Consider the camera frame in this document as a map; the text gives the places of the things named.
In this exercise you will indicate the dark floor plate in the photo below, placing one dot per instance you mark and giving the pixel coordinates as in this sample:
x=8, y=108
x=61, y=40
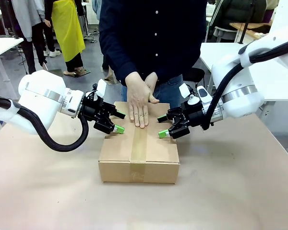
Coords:
x=81, y=73

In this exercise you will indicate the black stand pole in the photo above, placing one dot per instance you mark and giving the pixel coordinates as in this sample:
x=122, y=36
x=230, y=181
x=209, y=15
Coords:
x=245, y=24

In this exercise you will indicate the grey chair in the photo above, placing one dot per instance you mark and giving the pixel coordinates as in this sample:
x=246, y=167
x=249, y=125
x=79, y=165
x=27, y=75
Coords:
x=225, y=32

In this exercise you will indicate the white table with metal legs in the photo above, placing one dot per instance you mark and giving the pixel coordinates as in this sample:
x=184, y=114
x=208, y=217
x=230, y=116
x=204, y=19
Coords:
x=4, y=45

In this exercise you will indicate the large brown cardboard box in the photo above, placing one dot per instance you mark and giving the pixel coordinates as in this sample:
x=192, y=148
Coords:
x=115, y=172

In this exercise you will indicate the person in dark jacket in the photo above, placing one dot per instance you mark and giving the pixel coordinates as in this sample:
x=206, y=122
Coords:
x=235, y=12

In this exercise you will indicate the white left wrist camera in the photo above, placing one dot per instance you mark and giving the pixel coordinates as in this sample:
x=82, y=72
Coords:
x=101, y=87

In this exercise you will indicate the wooden table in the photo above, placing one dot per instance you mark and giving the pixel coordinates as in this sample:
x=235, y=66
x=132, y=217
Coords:
x=254, y=26

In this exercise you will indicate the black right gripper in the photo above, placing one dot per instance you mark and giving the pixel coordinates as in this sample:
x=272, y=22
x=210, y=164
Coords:
x=194, y=116

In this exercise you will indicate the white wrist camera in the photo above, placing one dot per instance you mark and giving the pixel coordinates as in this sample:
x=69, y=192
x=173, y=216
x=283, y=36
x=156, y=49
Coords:
x=101, y=87
x=183, y=89

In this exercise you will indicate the person in dark shirt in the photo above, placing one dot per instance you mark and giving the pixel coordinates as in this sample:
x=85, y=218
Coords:
x=158, y=36

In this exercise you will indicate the person's right forearm dark sleeve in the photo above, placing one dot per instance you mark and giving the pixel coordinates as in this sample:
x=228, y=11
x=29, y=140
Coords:
x=121, y=69

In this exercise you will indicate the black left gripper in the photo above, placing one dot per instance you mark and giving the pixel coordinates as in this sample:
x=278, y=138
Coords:
x=94, y=110

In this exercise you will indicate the black chair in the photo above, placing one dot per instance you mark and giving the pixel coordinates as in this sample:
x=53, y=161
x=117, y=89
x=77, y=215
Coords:
x=194, y=74

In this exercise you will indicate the person's left hand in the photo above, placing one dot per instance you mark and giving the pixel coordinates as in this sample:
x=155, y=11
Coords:
x=152, y=81

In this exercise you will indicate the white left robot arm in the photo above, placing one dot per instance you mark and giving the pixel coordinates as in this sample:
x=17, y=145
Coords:
x=43, y=91

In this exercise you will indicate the figure in yellow apron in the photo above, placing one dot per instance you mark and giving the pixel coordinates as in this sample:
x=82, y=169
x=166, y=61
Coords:
x=67, y=28

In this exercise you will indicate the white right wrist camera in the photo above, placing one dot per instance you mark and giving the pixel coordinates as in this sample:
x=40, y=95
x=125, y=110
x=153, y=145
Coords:
x=183, y=89

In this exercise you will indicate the brown packing tape strip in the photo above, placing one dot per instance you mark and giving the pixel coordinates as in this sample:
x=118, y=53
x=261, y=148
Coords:
x=138, y=148

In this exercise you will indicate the figure in grey hoodie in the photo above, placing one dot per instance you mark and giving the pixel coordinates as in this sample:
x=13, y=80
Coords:
x=28, y=19

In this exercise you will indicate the person's right hand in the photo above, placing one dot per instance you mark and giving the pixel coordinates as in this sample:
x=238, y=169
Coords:
x=138, y=100

